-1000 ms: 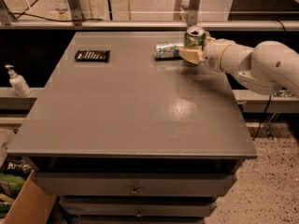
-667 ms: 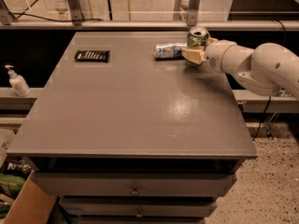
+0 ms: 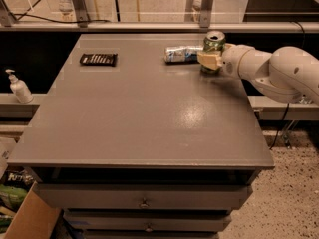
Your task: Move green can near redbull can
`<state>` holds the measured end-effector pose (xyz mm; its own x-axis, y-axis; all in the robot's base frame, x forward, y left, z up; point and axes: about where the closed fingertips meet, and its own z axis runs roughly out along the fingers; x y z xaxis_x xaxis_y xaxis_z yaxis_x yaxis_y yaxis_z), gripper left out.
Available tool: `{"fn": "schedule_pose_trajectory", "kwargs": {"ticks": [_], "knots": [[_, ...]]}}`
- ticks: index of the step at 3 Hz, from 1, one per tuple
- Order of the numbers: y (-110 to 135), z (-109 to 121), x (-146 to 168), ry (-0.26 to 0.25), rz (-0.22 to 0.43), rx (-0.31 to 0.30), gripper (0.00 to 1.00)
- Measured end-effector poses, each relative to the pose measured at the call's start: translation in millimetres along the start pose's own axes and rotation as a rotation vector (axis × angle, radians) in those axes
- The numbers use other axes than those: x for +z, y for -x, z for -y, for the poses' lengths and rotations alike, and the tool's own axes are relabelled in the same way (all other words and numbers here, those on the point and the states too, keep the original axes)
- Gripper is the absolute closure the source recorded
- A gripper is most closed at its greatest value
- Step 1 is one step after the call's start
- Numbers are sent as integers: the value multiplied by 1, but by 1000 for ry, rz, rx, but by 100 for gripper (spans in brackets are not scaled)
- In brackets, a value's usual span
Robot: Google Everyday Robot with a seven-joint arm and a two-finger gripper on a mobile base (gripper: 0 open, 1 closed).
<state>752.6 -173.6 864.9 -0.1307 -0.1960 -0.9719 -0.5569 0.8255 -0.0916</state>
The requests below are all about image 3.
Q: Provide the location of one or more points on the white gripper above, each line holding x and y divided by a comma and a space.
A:
231, 61

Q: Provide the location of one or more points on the green soda can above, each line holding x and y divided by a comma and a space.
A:
213, 41

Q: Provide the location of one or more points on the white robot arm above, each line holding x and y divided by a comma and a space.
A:
285, 75

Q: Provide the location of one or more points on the crushed redbull can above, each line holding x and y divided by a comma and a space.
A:
181, 54

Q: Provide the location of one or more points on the grey drawer cabinet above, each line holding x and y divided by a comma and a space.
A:
104, 138

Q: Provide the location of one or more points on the top drawer knob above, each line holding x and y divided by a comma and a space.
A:
144, 204

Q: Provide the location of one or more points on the drawer knob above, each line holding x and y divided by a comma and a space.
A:
149, 228
144, 204

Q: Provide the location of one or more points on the white pump bottle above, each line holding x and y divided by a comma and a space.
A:
19, 88

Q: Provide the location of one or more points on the green snack bag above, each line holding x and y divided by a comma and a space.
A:
14, 187

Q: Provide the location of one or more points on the brown cardboard box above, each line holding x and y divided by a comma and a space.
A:
35, 219

